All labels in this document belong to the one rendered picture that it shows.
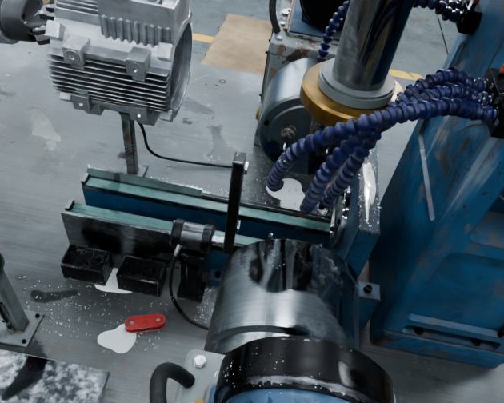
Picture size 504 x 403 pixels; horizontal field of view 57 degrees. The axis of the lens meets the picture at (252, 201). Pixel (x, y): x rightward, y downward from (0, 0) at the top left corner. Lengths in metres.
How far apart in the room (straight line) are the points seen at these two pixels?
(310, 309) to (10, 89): 1.34
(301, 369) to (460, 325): 0.67
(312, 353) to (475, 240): 0.47
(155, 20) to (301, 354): 0.54
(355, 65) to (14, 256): 0.89
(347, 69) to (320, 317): 0.38
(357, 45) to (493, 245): 0.39
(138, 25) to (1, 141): 0.87
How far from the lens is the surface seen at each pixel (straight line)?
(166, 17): 0.77
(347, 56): 0.77
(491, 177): 0.75
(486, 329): 1.11
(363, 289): 1.06
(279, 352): 0.46
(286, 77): 1.20
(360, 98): 0.78
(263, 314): 0.70
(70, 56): 0.81
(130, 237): 1.12
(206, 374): 0.66
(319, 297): 0.73
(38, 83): 1.78
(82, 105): 0.86
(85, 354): 1.08
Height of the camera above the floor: 1.77
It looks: 47 degrees down
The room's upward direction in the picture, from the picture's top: 9 degrees clockwise
